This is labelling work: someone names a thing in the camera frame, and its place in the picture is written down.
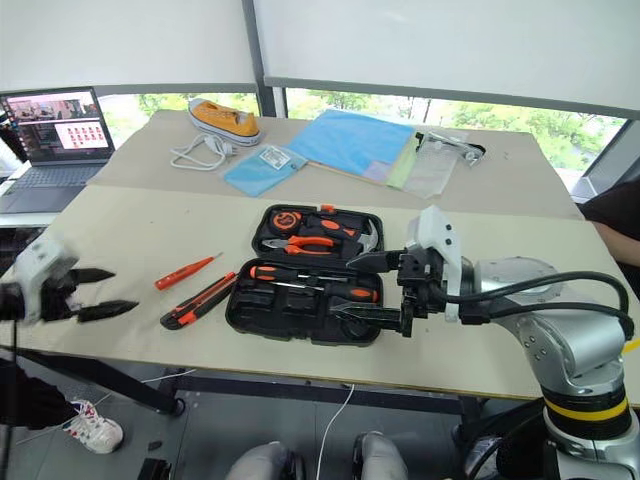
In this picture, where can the white roller blind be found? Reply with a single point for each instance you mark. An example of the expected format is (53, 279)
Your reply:
(450, 45)
(125, 40)

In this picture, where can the black orange tape measure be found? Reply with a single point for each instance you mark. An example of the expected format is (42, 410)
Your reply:
(286, 221)

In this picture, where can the pale purple sheet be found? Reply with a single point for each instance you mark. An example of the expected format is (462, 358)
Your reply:
(378, 171)

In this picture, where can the person in black shirt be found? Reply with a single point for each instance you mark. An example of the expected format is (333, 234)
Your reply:
(617, 205)

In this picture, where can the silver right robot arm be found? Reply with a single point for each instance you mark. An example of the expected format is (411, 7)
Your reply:
(565, 325)

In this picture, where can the black table frame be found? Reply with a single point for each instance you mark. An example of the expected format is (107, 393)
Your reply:
(300, 392)

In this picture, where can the orange canvas sneaker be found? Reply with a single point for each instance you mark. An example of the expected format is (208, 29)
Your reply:
(222, 120)

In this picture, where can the grey rounded robot knee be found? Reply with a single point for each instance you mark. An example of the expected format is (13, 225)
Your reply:
(262, 462)
(380, 457)

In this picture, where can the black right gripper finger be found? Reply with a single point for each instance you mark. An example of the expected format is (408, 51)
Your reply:
(377, 262)
(375, 316)

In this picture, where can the orange voltage tester pen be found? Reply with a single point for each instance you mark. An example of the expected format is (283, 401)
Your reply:
(182, 272)

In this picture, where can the grey shoe on floor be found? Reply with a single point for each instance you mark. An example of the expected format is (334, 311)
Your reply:
(482, 457)

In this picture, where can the blue cloth pouch with label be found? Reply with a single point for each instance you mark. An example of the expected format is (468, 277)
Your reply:
(255, 172)

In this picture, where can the black silver item in wrap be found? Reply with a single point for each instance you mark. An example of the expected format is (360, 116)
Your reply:
(472, 154)

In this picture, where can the grey window post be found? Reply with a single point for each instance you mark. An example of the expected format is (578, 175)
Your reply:
(270, 100)

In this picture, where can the black orange utility knife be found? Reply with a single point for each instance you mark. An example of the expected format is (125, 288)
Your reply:
(197, 302)

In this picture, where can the person leg in black trousers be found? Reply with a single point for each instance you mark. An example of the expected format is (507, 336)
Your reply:
(30, 400)

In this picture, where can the white patterned sneaker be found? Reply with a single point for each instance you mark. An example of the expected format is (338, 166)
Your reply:
(97, 430)

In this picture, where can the clear plastic bag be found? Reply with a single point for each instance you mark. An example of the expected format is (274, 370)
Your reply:
(430, 172)

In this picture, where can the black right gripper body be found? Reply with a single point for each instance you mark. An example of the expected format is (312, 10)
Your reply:
(422, 280)

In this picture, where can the pale green sheet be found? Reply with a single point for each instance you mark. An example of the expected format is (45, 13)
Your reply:
(404, 167)

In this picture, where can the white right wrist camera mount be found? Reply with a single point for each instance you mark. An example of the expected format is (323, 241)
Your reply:
(440, 235)

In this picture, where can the open laptop computer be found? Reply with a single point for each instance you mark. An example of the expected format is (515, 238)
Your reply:
(55, 135)

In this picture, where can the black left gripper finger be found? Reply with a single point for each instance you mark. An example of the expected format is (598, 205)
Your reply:
(92, 275)
(110, 308)

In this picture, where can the bare person forearm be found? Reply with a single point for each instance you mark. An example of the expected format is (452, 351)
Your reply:
(625, 242)

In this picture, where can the black plastic tool case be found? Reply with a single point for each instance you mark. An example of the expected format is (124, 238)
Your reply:
(280, 320)

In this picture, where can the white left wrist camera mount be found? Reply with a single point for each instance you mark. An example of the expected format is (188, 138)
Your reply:
(35, 265)

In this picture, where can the blue plastic folder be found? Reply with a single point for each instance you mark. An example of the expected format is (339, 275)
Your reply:
(350, 137)

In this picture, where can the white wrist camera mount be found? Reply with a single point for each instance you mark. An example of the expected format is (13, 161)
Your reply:
(35, 265)
(440, 235)

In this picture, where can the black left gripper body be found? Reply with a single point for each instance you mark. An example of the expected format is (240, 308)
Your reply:
(55, 297)

